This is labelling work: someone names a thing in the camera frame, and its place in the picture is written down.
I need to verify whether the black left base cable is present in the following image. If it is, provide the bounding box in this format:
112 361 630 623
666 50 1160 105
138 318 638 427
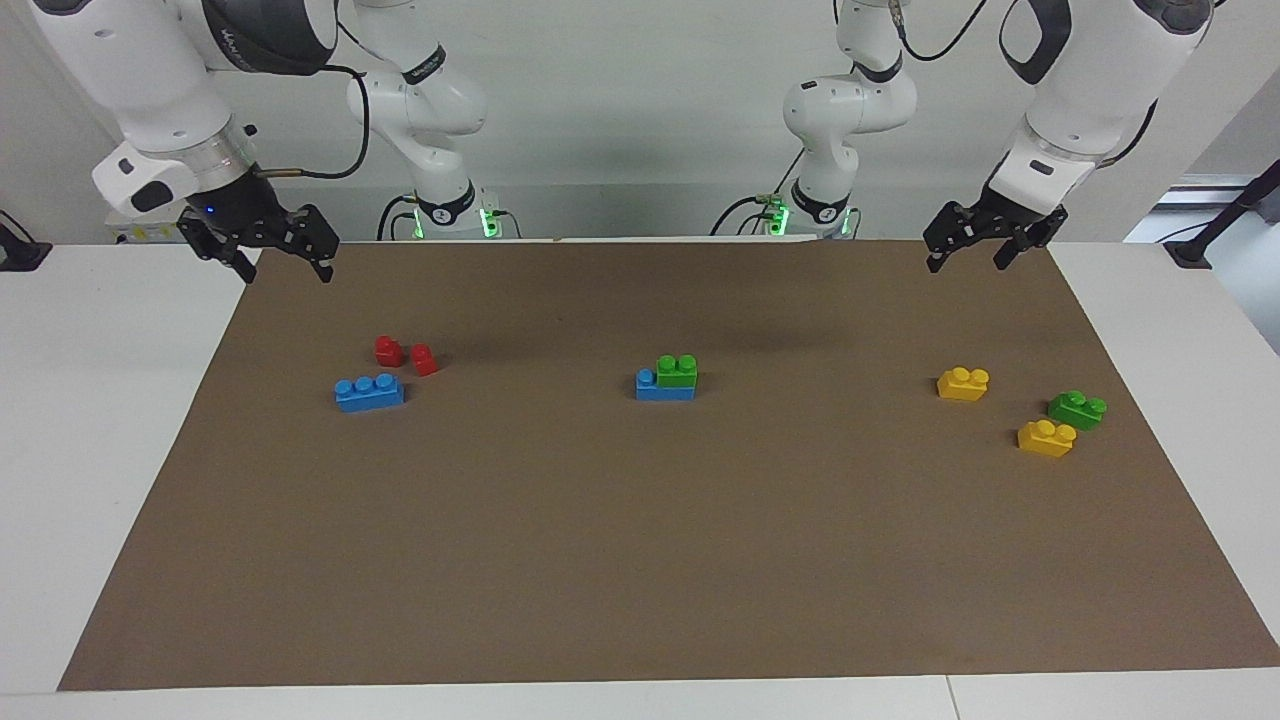
709 148 806 238

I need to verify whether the white plastic box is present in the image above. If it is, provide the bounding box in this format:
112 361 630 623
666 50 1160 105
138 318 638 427
105 200 196 246

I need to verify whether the brown paper mat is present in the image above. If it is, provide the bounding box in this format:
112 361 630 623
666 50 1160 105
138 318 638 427
57 238 1280 693

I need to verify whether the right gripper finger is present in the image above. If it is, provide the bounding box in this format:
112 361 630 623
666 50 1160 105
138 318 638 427
300 204 340 285
205 238 257 285

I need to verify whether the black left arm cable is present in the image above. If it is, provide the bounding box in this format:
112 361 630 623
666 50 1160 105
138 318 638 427
890 0 991 63

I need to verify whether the blue three-stud block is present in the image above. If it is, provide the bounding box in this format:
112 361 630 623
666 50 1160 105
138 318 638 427
334 373 407 414
636 368 697 402

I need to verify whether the yellow two-stud block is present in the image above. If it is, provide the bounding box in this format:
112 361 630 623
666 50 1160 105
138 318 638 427
937 367 991 403
1017 419 1078 459

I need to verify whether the black table clamp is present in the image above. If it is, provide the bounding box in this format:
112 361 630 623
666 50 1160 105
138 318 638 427
0 210 53 273

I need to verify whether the black right base cable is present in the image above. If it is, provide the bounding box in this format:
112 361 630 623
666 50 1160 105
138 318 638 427
376 193 423 242

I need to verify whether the black clamp with pole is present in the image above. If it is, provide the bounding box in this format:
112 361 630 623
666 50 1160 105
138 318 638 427
1163 160 1280 269

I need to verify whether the black base cable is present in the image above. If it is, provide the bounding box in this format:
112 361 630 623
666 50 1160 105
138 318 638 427
709 148 806 238
376 193 423 242

